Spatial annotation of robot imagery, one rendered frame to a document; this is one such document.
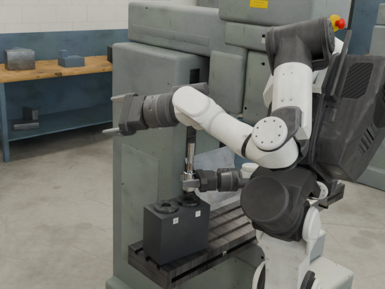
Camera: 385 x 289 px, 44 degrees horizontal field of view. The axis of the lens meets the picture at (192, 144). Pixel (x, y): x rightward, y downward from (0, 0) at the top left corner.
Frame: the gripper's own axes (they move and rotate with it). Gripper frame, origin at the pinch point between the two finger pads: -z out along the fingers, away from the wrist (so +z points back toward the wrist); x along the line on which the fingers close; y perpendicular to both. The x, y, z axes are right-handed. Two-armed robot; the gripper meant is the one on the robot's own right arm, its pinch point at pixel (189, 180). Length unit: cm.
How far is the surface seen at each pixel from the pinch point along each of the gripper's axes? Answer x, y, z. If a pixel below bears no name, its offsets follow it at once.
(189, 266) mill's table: 10.7, 29.3, -0.5
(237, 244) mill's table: -4.6, 30.6, 21.9
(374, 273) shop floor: -103, 119, 155
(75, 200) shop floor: -232, 118, -58
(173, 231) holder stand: 10.0, 15.0, -6.7
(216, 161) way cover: -62, 17, 25
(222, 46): -43, -43, 19
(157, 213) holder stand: 7.8, 8.6, -12.5
